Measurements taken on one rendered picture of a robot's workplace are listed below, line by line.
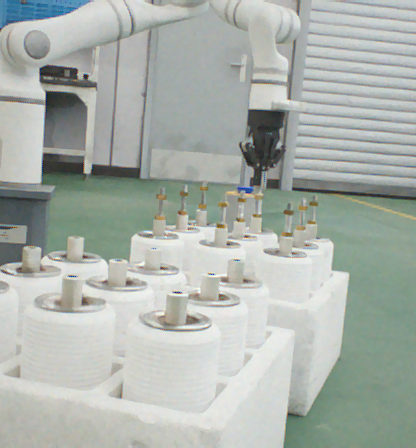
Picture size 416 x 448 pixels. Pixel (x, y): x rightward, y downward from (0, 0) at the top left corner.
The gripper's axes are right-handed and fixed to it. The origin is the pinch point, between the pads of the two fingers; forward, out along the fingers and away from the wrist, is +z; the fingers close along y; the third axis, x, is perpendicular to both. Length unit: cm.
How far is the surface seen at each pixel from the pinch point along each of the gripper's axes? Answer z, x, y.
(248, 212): 8.4, -11.0, -9.8
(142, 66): -62, -402, -299
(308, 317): 19.3, 30.0, 20.2
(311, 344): 23.7, 30.8, 19.8
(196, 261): 13.6, 9.4, 26.0
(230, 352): 16, 44, 54
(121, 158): 19, -410, -289
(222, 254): 11.6, 13.9, 24.4
